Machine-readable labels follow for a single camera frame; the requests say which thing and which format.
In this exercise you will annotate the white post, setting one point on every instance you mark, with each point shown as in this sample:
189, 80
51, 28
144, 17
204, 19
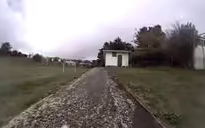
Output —
63, 67

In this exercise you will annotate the grass verge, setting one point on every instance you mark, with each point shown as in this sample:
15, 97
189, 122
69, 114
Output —
173, 90

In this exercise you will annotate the small white hut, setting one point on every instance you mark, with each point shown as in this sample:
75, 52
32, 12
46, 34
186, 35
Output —
116, 58

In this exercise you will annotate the grass field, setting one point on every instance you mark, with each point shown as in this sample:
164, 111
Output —
23, 80

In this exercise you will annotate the robot's own part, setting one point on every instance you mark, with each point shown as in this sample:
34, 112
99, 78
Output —
65, 126

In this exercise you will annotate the clump of dark trees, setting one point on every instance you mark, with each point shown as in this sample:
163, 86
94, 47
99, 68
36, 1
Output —
156, 45

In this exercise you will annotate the row of trees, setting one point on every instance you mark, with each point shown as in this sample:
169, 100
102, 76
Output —
10, 50

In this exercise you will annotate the grey gravel asphalt path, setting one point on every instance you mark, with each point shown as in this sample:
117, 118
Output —
90, 100

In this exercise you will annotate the white building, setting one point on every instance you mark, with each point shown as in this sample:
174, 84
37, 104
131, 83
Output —
204, 53

